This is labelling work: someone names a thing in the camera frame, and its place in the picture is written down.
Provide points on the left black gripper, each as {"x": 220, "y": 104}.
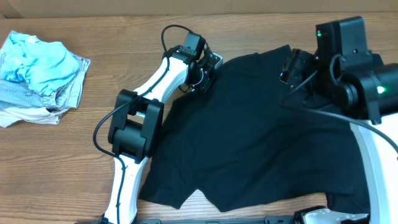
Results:
{"x": 207, "y": 72}

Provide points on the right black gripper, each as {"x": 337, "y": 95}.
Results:
{"x": 292, "y": 68}

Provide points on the black t-shirt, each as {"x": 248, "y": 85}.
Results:
{"x": 240, "y": 148}

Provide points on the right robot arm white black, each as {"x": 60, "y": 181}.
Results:
{"x": 343, "y": 72}

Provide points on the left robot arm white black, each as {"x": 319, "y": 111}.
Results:
{"x": 136, "y": 119}

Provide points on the light blue crumpled shirt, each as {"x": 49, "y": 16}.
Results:
{"x": 43, "y": 66}

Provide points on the folded pale pink garment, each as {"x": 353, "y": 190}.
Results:
{"x": 42, "y": 115}

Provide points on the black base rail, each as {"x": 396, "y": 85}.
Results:
{"x": 284, "y": 219}

